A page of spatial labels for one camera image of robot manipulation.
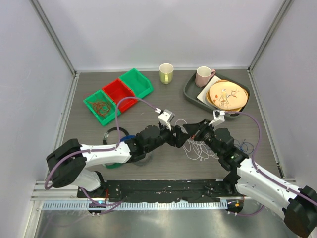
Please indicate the slotted cable duct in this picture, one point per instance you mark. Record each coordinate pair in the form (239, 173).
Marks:
(86, 205)

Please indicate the lower wooden plate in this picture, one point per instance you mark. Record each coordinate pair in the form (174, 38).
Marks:
(210, 101)

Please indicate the white napkin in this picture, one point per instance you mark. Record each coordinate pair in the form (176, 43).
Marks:
(202, 95)

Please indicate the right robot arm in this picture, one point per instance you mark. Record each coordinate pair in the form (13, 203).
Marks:
(296, 206)

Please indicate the green bin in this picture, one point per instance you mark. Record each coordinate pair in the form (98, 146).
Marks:
(102, 107)
(137, 82)

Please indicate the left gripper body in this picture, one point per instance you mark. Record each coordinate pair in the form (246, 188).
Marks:
(166, 136)

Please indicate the far green bin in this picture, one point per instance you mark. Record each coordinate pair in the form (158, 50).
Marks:
(137, 82)

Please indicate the aluminium frame post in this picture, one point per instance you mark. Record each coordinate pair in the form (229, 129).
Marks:
(286, 4)
(52, 34)

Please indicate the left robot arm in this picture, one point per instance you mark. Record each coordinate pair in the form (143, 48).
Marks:
(69, 163)

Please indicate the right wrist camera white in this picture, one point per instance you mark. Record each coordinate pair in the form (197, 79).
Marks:
(218, 117)

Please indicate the near green bin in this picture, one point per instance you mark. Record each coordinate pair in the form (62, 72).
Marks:
(102, 107)

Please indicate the dark grey tray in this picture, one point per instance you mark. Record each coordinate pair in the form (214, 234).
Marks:
(191, 91)

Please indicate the left aluminium frame post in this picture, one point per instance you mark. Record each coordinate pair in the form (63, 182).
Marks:
(52, 34)

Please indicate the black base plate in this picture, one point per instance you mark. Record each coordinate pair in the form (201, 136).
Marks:
(165, 191)

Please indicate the right aluminium frame post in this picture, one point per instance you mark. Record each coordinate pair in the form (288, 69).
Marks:
(286, 4)

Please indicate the yellow-green mug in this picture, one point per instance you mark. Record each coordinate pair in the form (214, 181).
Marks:
(166, 73)

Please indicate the pink mug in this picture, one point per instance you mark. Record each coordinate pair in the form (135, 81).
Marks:
(203, 75)

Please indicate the bird pattern plate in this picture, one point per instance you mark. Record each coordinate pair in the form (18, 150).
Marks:
(227, 95)

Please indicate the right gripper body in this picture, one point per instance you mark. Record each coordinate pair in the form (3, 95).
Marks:
(206, 134)

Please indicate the red bin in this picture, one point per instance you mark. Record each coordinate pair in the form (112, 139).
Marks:
(117, 90)

